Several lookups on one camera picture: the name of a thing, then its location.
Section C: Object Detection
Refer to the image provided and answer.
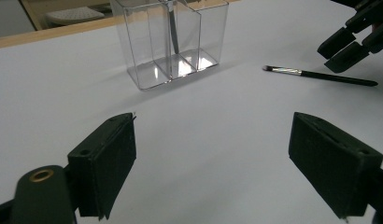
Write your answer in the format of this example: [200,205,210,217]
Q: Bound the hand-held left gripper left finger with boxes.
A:
[67,112,137,221]

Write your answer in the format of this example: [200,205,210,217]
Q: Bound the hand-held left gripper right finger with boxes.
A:
[288,111,383,220]

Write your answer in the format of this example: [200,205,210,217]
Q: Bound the black makeup brush silver ferrule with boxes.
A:
[262,64,379,88]

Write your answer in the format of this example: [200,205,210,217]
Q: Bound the clear acrylic organizer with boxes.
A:
[109,0,230,92]

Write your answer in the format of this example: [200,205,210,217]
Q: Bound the grey perforated pad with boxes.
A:
[44,6,106,28]

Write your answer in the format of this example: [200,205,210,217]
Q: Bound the white cabinet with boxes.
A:
[0,0,37,39]

